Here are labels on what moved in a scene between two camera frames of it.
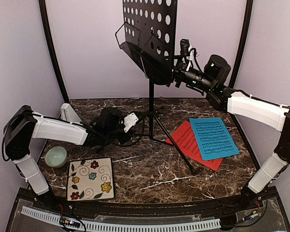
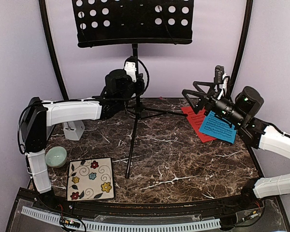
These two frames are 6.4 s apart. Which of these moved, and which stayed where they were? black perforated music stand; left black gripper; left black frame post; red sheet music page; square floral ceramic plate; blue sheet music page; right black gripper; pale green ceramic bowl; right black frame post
Moved: black perforated music stand; right black gripper; left black gripper; blue sheet music page; red sheet music page
Stayed: right black frame post; square floral ceramic plate; left black frame post; pale green ceramic bowl
